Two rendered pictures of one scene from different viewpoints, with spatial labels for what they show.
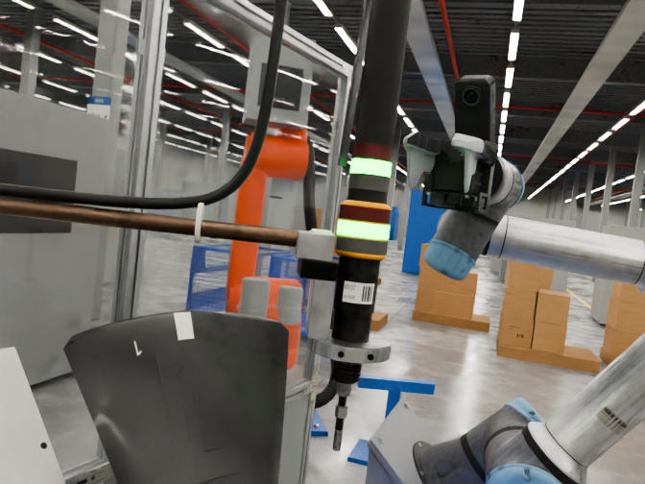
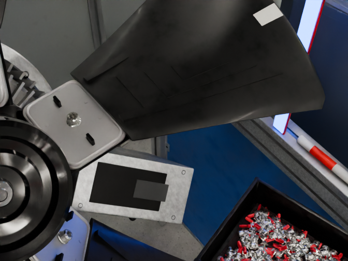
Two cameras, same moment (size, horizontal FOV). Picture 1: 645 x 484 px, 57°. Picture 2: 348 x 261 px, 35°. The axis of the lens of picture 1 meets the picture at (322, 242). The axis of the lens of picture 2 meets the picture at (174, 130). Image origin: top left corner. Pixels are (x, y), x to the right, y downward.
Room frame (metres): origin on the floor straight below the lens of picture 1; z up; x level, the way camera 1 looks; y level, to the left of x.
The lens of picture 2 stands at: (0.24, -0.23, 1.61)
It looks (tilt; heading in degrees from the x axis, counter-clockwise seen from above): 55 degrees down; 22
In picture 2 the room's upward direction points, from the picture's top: 1 degrees clockwise
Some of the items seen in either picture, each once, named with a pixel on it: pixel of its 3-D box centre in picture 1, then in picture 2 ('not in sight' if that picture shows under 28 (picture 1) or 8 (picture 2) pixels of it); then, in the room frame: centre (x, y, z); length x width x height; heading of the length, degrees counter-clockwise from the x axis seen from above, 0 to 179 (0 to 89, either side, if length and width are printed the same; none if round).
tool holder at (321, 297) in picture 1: (344, 294); not in sight; (0.49, -0.02, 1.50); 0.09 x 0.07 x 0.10; 97
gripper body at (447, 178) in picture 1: (465, 177); not in sight; (0.76, -0.17, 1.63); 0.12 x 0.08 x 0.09; 151
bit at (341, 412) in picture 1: (340, 420); not in sight; (0.49, -0.03, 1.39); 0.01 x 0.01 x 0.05
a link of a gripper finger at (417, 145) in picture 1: (416, 161); not in sight; (0.68, -0.10, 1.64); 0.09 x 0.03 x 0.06; 141
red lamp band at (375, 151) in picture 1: (372, 153); not in sight; (0.49, -0.03, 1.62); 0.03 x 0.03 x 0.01
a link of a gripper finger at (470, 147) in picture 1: (466, 165); not in sight; (0.65, -0.15, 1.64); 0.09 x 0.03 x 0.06; 162
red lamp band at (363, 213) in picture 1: (365, 214); not in sight; (0.49, -0.03, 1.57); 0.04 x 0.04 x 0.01
